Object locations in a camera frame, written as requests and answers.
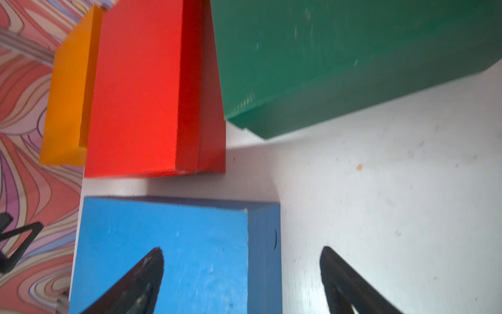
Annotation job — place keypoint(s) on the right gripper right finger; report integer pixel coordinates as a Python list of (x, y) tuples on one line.
[(346, 290)]

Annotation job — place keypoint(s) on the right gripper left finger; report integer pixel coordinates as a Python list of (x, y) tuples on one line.
[(137, 291)]

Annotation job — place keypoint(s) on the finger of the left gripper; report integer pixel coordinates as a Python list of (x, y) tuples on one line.
[(9, 262)]

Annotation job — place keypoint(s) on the blue shoebox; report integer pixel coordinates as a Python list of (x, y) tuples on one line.
[(202, 256)]

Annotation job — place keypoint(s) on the red shoebox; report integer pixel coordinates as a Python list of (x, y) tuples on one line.
[(157, 109)]

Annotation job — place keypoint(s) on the green shoebox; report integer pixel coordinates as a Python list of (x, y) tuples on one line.
[(286, 65)]

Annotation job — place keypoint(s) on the orange shoebox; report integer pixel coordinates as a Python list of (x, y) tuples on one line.
[(67, 123)]

